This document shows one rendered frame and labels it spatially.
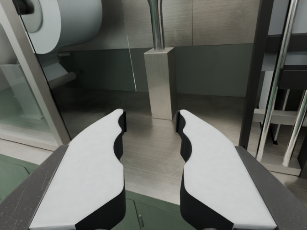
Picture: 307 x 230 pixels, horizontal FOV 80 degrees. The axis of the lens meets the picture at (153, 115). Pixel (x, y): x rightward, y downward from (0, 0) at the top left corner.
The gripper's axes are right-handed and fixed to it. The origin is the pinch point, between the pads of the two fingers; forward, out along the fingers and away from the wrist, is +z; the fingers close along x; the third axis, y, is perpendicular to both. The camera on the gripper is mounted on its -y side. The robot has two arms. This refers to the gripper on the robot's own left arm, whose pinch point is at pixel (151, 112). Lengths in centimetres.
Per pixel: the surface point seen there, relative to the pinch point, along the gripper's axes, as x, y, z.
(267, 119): 27.1, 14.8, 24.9
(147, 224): 0, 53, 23
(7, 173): -64, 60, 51
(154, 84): 2, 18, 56
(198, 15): 20, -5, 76
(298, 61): 29.7, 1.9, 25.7
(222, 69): 33, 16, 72
